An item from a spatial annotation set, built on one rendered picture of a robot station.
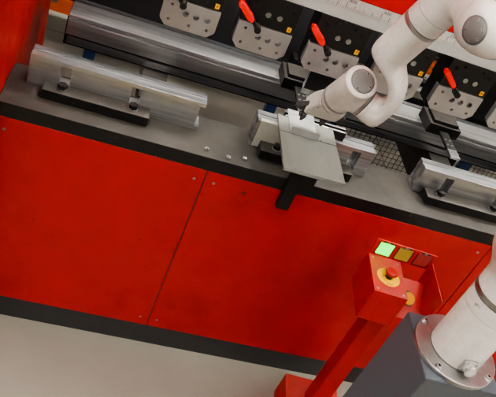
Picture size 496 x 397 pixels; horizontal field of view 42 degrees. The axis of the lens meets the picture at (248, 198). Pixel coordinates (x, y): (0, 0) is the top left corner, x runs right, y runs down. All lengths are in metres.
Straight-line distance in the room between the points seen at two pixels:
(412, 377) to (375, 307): 0.50
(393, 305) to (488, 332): 0.58
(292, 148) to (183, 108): 0.35
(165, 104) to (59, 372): 0.99
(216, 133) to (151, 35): 0.39
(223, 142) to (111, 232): 0.46
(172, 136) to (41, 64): 0.41
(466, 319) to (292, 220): 0.79
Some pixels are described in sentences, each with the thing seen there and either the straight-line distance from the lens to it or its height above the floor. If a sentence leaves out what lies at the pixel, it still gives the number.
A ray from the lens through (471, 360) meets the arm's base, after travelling 1.45.
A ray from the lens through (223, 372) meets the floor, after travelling 2.50.
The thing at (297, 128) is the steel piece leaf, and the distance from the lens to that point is 1.88.
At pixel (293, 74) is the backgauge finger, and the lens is 2.12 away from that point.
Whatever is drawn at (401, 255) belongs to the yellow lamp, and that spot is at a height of 0.81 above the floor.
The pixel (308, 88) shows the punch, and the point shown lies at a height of 1.10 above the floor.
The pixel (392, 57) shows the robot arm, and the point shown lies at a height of 1.41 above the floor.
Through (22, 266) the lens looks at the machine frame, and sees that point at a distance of 2.25.
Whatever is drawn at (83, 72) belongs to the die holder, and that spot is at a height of 0.96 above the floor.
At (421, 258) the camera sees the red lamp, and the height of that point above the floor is 0.82.
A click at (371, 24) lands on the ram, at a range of 1.82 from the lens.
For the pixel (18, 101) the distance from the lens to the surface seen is 1.87.
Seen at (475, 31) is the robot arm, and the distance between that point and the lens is 1.28.
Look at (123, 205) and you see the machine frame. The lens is 2.00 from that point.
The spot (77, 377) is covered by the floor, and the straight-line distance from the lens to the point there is 2.34.
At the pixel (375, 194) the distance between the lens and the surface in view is 2.06.
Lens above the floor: 1.93
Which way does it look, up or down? 36 degrees down
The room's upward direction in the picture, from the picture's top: 25 degrees clockwise
